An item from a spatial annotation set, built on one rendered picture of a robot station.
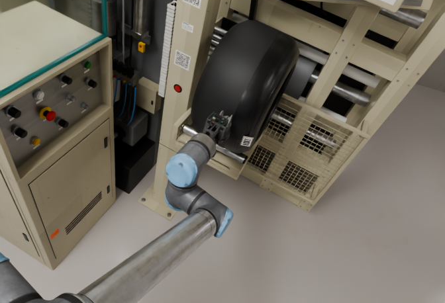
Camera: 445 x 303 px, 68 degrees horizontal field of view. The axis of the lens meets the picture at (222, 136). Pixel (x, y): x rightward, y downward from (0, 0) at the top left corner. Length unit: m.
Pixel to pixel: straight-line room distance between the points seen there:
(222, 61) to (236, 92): 0.13
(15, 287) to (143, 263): 0.23
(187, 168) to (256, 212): 1.62
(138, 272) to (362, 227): 2.30
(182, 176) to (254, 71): 0.49
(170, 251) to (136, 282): 0.12
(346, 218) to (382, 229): 0.30
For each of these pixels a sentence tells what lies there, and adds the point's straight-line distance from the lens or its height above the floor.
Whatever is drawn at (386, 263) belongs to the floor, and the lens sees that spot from 2.82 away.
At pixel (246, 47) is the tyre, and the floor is 1.42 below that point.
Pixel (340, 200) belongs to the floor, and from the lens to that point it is 2.89.
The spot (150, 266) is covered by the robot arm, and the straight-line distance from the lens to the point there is 0.76.
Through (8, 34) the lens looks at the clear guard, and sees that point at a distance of 1.14.
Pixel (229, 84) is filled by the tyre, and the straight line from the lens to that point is 1.21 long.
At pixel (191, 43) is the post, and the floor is 1.32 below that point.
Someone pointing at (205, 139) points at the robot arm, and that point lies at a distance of 1.01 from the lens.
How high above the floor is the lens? 2.06
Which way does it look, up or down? 46 degrees down
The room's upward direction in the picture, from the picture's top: 18 degrees clockwise
